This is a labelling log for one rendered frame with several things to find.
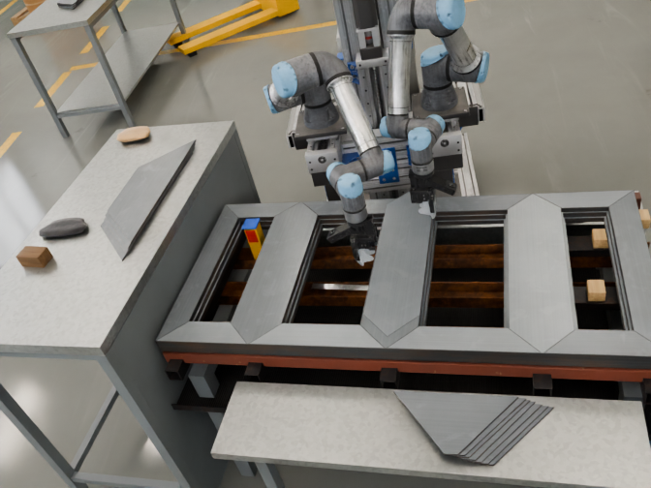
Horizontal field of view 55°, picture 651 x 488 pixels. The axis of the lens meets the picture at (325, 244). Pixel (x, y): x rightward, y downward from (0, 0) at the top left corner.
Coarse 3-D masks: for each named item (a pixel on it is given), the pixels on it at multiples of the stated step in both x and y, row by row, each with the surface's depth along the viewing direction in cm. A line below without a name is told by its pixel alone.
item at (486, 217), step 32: (320, 224) 246; (448, 224) 234; (480, 224) 231; (608, 224) 213; (224, 256) 241; (192, 320) 217; (288, 320) 209; (416, 320) 195; (576, 320) 187; (224, 352) 207; (256, 352) 204; (288, 352) 200; (320, 352) 197; (352, 352) 193; (384, 352) 190; (416, 352) 187; (448, 352) 184; (480, 352) 181; (512, 352) 179
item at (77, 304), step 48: (144, 144) 280; (96, 192) 257; (192, 192) 243; (48, 240) 237; (96, 240) 230; (144, 240) 224; (0, 288) 220; (48, 288) 214; (96, 288) 209; (0, 336) 200; (48, 336) 195; (96, 336) 191
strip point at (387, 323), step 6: (372, 318) 199; (378, 318) 198; (384, 318) 198; (390, 318) 197; (396, 318) 197; (402, 318) 196; (408, 318) 196; (414, 318) 196; (378, 324) 196; (384, 324) 196; (390, 324) 195; (396, 324) 195; (402, 324) 194; (384, 330) 194; (390, 330) 194
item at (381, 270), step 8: (376, 264) 217; (384, 264) 217; (392, 264) 216; (400, 264) 215; (408, 264) 214; (416, 264) 214; (424, 264) 213; (376, 272) 214; (384, 272) 214; (392, 272) 213; (400, 272) 212; (408, 272) 211; (416, 272) 211; (424, 272) 210
